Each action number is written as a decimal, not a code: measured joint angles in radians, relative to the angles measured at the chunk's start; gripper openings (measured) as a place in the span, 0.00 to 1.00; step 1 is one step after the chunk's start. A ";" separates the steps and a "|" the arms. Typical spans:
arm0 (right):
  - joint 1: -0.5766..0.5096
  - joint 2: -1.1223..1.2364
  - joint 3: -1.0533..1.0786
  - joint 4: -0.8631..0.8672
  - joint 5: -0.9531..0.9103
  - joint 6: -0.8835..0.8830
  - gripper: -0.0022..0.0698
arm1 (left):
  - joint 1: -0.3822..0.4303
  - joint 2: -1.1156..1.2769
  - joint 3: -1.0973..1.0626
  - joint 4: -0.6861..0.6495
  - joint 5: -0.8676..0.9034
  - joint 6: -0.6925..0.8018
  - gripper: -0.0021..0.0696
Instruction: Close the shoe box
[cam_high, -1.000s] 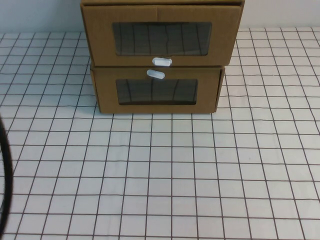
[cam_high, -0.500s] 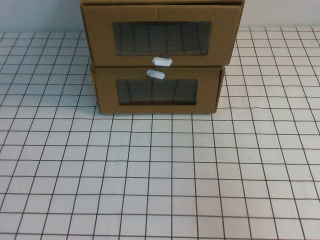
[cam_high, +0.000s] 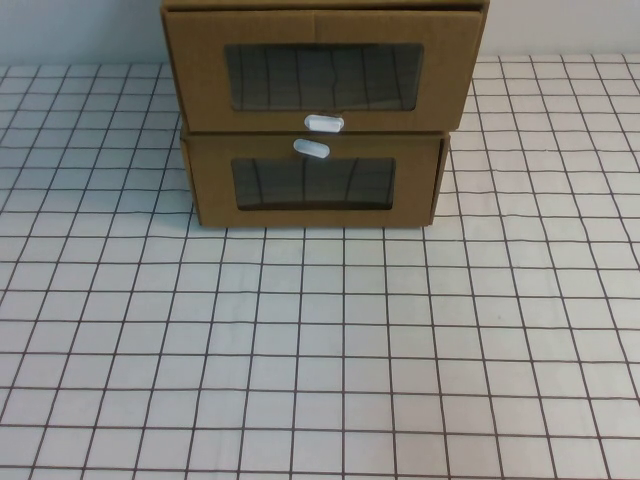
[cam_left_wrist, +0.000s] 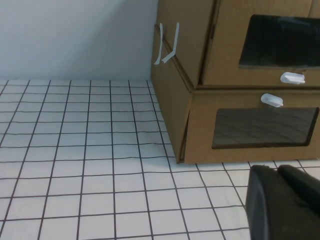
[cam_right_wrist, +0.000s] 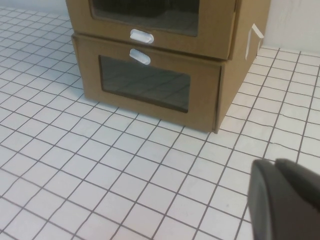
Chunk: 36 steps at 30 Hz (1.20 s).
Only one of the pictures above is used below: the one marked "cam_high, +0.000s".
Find tall cardboard shoe box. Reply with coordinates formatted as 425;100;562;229
158;0;488;135

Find short cardboard shoe box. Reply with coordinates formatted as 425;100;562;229
179;130;454;230

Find white grid tablecloth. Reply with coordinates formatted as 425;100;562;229
0;53;640;480

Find white plastic box handle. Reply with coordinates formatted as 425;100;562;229
303;113;347;135
292;138;332;162

